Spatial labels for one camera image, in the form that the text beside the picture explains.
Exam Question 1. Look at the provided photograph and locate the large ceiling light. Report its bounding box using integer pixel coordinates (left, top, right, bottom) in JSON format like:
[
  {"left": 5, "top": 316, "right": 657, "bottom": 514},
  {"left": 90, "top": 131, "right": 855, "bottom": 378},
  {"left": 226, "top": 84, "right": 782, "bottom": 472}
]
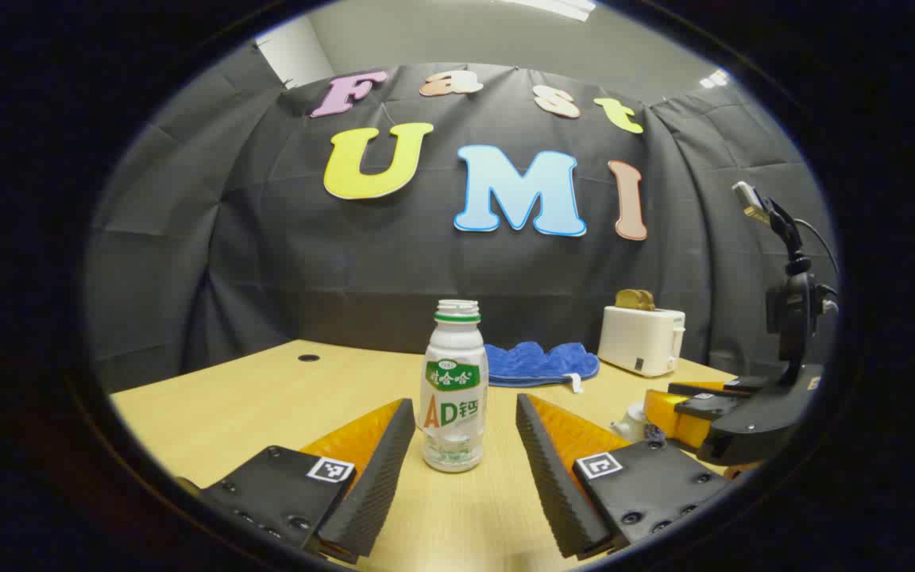
[{"left": 501, "top": 0, "right": 598, "bottom": 21}]

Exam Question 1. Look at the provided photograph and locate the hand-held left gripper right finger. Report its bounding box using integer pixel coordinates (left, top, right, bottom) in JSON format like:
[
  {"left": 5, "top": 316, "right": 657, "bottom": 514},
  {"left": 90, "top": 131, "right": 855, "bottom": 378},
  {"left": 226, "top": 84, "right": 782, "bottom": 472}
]
[{"left": 515, "top": 392, "right": 735, "bottom": 562}]

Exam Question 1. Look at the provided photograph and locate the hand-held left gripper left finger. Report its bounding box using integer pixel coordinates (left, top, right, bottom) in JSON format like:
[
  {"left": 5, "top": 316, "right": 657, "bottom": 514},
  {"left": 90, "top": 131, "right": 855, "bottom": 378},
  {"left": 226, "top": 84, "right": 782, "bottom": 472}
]
[{"left": 176, "top": 397, "right": 417, "bottom": 565}]

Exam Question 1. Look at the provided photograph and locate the white toaster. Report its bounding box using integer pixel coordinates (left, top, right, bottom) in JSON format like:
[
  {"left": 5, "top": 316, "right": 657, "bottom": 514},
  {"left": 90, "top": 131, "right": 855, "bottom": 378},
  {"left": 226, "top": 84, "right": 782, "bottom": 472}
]
[{"left": 597, "top": 305, "right": 686, "bottom": 378}]

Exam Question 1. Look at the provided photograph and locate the blue towel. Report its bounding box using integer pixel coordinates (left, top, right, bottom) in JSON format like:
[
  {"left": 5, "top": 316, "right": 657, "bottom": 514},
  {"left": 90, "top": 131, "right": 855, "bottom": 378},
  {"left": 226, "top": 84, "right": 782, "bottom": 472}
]
[{"left": 484, "top": 342, "right": 600, "bottom": 394}]

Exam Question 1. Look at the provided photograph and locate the white teacup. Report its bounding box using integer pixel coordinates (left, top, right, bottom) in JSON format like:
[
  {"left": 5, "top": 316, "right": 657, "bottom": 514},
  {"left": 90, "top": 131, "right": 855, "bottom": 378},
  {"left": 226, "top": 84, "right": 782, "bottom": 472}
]
[{"left": 612, "top": 407, "right": 652, "bottom": 443}]

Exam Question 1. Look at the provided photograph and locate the white water bottle green label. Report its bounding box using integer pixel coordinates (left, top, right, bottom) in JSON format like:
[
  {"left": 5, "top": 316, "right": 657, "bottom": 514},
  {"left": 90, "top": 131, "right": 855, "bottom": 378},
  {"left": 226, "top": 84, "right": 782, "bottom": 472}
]
[{"left": 419, "top": 300, "right": 490, "bottom": 473}]

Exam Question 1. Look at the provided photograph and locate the black backdrop cloth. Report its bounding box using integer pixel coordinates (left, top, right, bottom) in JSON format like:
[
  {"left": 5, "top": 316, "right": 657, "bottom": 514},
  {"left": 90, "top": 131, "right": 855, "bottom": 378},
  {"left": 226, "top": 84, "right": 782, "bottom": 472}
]
[{"left": 84, "top": 44, "right": 840, "bottom": 394}]

